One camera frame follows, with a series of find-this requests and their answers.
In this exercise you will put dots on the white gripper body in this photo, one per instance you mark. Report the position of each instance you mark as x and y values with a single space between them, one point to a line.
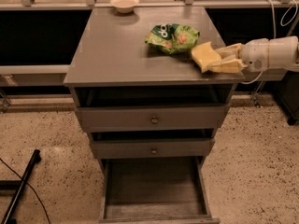
254 57

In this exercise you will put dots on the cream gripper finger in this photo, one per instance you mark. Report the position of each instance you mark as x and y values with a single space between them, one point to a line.
230 65
232 50

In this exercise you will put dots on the yellow sponge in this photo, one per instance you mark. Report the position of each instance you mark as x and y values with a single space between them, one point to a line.
204 54

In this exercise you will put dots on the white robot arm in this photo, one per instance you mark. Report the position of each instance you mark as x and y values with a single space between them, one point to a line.
283 54

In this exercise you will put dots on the grey top drawer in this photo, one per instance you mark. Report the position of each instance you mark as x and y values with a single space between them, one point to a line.
137 118

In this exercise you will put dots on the brass top drawer knob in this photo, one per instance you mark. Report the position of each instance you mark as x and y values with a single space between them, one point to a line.
154 120

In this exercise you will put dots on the brass drawer knob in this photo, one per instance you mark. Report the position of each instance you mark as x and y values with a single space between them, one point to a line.
154 120
153 151

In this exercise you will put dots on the grey wooden drawer cabinet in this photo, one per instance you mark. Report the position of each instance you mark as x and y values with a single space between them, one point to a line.
115 68

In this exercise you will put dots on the brass middle drawer knob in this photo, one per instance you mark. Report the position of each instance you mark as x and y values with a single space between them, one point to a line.
153 151

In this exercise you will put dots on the grey middle drawer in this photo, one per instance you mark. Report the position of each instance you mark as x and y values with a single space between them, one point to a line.
142 148

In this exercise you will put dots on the grey open bottom drawer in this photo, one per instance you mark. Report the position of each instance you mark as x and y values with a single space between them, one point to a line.
155 191

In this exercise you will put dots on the green crumpled chip bag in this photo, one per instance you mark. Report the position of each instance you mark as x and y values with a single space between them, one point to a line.
172 38

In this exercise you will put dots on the small white bowl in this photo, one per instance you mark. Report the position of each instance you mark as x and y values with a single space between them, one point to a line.
124 6

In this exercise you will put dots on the black metal stand leg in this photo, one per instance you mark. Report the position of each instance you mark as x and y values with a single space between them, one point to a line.
15 188

